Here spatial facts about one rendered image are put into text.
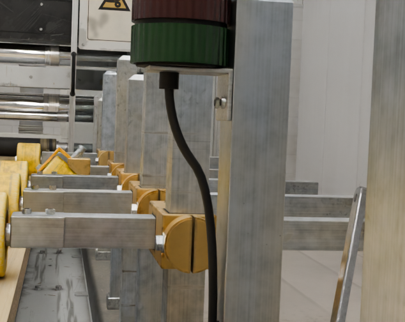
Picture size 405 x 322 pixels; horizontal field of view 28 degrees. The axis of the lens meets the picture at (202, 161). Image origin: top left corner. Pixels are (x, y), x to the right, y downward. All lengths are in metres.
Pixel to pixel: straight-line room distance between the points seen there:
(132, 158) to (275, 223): 0.75
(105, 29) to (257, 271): 2.31
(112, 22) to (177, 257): 2.11
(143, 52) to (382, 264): 0.25
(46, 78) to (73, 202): 1.78
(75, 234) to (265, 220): 0.32
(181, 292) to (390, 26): 0.52
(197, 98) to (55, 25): 2.09
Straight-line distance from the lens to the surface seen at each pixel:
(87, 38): 2.76
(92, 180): 1.26
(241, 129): 0.48
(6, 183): 1.00
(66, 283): 2.11
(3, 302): 0.69
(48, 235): 0.76
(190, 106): 0.73
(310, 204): 1.07
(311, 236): 0.81
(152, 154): 0.97
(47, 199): 1.01
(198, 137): 0.73
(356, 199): 0.55
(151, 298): 1.00
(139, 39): 0.47
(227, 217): 0.48
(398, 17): 0.25
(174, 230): 0.70
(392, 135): 0.25
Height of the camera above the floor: 1.06
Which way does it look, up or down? 3 degrees down
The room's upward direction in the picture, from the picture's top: 2 degrees clockwise
